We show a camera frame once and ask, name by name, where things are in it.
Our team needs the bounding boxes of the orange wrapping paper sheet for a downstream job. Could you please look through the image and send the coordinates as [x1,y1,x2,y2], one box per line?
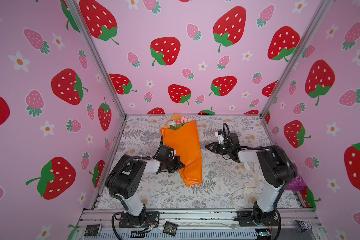
[160,114,203,187]

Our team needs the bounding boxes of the white fake rose stem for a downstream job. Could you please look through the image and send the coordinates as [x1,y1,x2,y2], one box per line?
[167,120,177,128]

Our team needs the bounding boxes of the pink fake rose stem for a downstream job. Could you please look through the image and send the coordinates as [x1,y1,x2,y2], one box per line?
[180,117,188,125]

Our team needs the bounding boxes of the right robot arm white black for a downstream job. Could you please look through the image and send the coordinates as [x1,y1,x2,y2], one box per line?
[205,131,297,226]

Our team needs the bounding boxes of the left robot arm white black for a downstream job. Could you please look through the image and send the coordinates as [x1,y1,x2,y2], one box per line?
[105,145,185,217]

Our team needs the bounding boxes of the white ribbon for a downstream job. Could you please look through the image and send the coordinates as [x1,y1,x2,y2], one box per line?
[231,162,265,210]

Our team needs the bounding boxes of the black square tag middle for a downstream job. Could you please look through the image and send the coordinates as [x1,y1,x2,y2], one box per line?
[163,221,178,237]

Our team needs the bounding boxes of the black square tag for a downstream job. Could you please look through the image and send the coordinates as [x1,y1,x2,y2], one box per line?
[163,221,178,237]
[84,224,102,237]

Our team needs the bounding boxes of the purple snack bag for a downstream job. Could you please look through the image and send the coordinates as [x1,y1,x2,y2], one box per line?
[285,163,307,192]

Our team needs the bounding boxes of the black square tag left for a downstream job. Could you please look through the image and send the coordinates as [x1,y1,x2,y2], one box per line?
[84,224,102,237]

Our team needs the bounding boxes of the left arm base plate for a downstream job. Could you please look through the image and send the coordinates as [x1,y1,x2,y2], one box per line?
[119,212,160,228]

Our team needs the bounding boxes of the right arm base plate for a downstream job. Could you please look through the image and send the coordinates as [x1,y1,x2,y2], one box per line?
[234,211,279,227]

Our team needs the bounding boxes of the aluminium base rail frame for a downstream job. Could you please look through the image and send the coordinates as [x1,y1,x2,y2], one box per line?
[72,209,329,240]

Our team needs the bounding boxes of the right aluminium corner post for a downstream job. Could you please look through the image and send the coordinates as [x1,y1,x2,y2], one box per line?
[260,0,333,120]

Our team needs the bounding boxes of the aluminium corner post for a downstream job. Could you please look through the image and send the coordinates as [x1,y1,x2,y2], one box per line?
[260,0,333,120]
[67,0,127,120]

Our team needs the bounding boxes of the left aluminium corner post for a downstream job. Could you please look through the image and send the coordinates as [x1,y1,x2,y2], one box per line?
[67,0,127,120]

